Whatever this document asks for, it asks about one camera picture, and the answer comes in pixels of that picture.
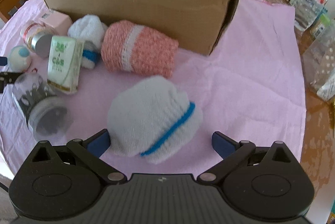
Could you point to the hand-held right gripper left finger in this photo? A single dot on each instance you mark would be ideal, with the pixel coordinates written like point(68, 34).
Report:
point(98, 145)

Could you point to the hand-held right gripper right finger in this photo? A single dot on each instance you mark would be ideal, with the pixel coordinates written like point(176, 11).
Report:
point(222, 145)

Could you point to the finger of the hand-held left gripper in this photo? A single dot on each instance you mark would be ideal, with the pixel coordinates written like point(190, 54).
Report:
point(2, 61)
point(9, 78)

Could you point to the blue white plush toy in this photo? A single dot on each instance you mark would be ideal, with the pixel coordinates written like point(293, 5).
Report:
point(19, 59)

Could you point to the clear jar dark contents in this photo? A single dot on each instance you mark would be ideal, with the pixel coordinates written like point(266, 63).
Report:
point(39, 106)

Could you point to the clear jar brown contents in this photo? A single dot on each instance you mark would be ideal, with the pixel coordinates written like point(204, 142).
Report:
point(36, 38)

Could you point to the green white tissue pack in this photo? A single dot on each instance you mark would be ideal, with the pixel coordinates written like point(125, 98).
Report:
point(62, 64)

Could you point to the white sock blue stripe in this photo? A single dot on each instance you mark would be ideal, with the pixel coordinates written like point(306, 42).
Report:
point(87, 30)
point(149, 114)

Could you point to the small pink box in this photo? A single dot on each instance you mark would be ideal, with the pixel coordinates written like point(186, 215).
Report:
point(59, 20)

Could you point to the pink knitted sock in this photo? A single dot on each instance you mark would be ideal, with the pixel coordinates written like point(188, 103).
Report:
point(138, 48)

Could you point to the brown cardboard box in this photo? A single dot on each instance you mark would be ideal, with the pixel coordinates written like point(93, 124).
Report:
point(144, 4)

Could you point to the pink cloth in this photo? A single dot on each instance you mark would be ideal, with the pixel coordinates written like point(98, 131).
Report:
point(235, 69)

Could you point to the white printed packet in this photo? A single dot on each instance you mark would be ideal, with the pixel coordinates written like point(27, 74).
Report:
point(328, 89)

